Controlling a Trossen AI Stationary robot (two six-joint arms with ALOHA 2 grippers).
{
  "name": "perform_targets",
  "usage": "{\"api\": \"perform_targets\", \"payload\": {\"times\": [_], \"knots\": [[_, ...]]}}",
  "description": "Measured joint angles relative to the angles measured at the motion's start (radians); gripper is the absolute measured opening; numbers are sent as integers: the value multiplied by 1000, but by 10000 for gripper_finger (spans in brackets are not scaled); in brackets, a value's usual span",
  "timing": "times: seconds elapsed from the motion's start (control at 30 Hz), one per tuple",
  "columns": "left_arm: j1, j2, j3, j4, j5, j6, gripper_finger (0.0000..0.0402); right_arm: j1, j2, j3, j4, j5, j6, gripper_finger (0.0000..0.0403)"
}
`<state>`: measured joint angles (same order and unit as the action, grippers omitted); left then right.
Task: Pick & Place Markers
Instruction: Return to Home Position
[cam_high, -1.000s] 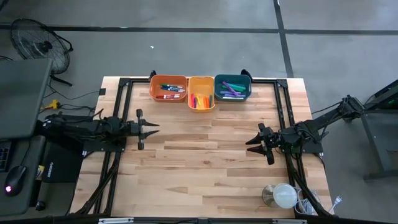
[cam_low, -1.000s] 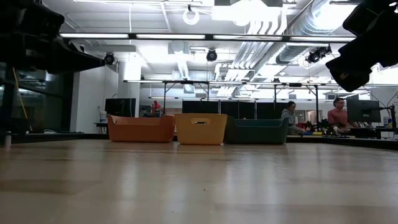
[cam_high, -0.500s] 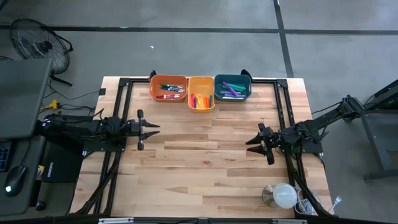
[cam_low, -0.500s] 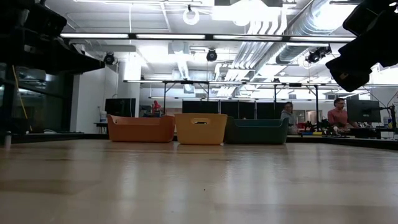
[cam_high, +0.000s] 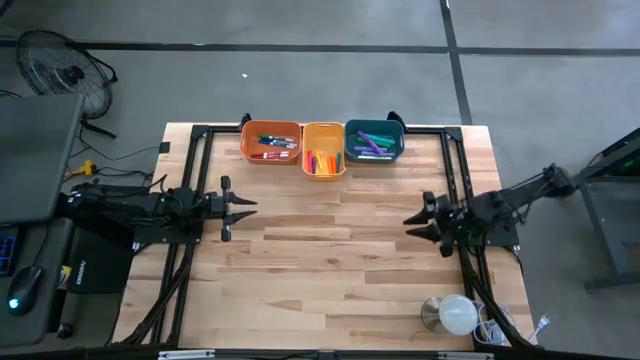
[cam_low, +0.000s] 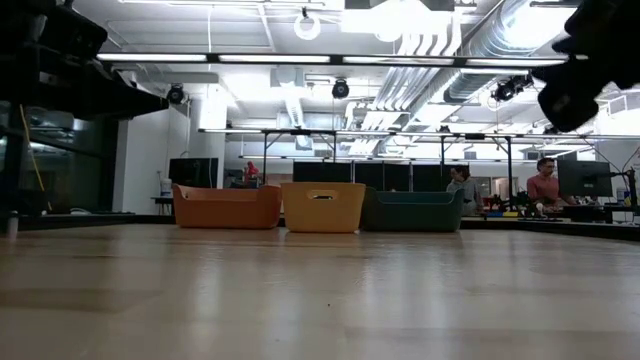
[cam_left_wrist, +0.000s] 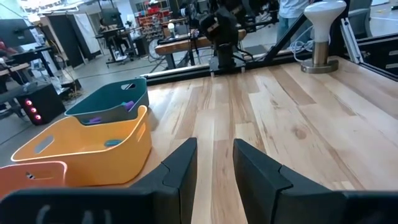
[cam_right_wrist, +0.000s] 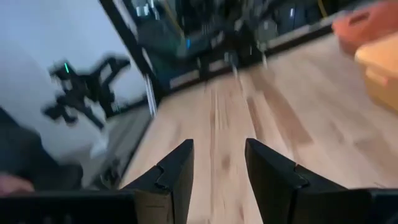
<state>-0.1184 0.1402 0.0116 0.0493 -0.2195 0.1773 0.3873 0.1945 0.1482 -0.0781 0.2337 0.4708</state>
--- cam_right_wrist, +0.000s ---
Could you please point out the person's hand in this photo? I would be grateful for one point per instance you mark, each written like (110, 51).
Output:
(14, 185)

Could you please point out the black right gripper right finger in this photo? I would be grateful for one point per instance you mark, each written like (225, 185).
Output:
(273, 186)

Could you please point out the orange plastic bin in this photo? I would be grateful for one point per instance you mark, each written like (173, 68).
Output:
(367, 25)

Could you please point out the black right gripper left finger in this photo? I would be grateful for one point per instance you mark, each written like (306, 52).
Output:
(174, 186)

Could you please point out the yellow plastic bin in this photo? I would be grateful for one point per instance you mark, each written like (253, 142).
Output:
(382, 71)

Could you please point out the black aluminium table frame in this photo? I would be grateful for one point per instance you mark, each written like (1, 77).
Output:
(130, 40)

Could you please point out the silver metal bracket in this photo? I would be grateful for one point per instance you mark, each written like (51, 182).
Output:
(151, 95)

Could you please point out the person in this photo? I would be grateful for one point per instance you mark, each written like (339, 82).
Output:
(25, 149)

